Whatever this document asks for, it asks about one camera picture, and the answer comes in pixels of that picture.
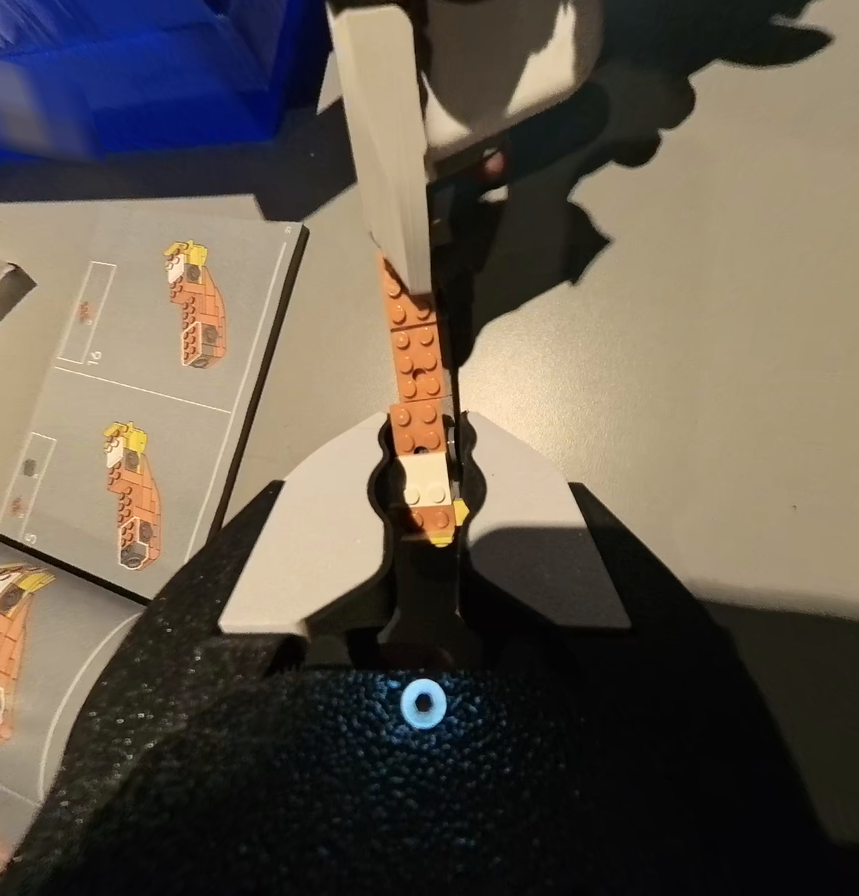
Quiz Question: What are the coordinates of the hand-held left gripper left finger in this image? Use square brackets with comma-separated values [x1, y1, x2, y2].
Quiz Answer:
[218, 413, 404, 642]

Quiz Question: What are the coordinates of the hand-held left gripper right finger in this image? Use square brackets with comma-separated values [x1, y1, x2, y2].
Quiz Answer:
[456, 410, 631, 630]

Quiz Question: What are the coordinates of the orange toy brick model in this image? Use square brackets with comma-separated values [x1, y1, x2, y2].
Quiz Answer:
[379, 251, 470, 548]

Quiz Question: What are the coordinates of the grey desk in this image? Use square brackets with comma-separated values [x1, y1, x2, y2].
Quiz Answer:
[0, 0, 859, 896]

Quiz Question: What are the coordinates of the grey instruction booklet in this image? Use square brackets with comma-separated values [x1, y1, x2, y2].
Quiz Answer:
[0, 196, 310, 862]

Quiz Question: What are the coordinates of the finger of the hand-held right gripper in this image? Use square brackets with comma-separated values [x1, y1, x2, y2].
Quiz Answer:
[326, 0, 437, 293]
[417, 0, 607, 242]

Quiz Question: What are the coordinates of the blue plastic storage bin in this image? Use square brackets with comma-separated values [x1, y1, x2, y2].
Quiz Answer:
[0, 0, 334, 175]

